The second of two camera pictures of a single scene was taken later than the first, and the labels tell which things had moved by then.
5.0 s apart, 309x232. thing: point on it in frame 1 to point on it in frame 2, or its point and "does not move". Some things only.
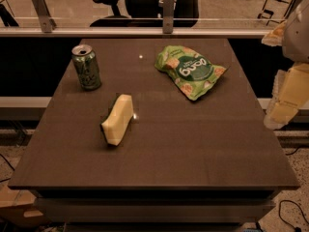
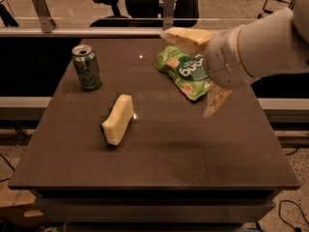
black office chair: x=144 y=7 does not move
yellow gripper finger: x=290 y=94 to x=189 y=40
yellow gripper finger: x=275 y=37 to x=216 y=95
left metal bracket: x=47 y=23 does not move
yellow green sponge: x=115 y=126 does not move
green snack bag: x=193 y=72 does not move
